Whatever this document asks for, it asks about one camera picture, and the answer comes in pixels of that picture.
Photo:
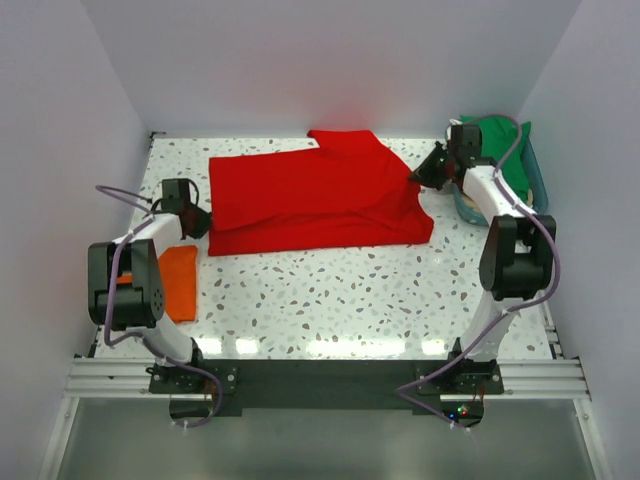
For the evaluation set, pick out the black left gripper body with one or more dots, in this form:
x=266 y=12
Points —
x=201 y=220

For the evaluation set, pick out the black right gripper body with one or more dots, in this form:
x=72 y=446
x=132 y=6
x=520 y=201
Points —
x=433 y=172

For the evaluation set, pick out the red t shirt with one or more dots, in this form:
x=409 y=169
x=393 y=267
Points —
x=348 y=191

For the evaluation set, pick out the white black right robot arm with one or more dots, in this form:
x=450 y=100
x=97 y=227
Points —
x=519 y=266

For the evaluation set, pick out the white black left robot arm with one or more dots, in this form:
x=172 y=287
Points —
x=170 y=347

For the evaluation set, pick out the green t shirt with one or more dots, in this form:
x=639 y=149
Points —
x=498 y=134

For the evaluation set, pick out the folded orange t shirt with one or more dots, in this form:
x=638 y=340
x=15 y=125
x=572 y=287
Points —
x=180 y=285

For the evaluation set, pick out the blue laundry basket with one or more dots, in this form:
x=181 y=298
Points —
x=537 y=198

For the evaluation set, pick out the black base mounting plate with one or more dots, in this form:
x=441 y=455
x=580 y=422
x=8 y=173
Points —
x=231 y=387

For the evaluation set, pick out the aluminium frame rail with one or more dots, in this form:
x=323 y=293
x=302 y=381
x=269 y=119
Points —
x=522 y=379

